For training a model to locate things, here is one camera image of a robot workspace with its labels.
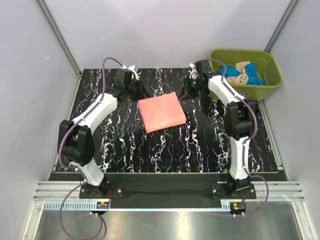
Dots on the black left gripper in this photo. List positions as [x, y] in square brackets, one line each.
[142, 93]

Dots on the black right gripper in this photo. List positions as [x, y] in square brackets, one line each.
[186, 91]

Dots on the pink t shirt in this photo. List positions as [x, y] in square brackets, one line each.
[161, 112]

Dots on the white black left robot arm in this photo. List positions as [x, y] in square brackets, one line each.
[75, 137]

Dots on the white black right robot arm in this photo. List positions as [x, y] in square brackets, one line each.
[240, 119]

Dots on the blue t shirt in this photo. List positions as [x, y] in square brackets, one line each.
[251, 70]

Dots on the olive green plastic bin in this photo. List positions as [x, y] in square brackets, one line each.
[267, 69]

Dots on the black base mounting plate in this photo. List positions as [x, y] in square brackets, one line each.
[161, 202]

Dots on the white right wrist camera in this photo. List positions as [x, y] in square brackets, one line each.
[193, 74]

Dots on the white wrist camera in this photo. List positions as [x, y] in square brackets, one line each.
[130, 72]
[193, 74]

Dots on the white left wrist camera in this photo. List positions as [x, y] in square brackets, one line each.
[130, 72]

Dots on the right slotted cable duct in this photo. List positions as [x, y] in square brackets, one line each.
[236, 208]

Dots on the slotted cable duct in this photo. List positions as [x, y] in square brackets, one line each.
[236, 208]
[76, 205]

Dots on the aluminium frame rail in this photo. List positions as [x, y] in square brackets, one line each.
[276, 190]

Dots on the left slotted cable duct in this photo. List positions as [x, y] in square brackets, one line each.
[76, 205]

